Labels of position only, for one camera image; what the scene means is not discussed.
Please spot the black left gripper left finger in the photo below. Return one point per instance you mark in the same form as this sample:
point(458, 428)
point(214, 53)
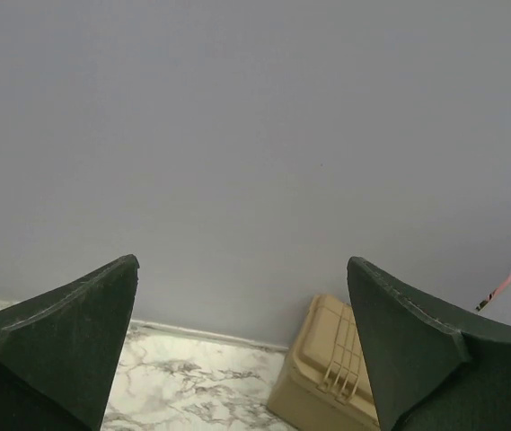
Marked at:
point(59, 351)

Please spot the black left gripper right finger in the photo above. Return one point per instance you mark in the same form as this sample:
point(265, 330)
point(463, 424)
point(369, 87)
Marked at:
point(431, 364)

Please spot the tan plastic tool case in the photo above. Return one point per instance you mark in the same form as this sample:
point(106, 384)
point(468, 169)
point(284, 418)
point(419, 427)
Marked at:
point(323, 384)

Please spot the red patterned strip at wall gap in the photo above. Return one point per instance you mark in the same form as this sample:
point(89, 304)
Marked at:
point(493, 294)

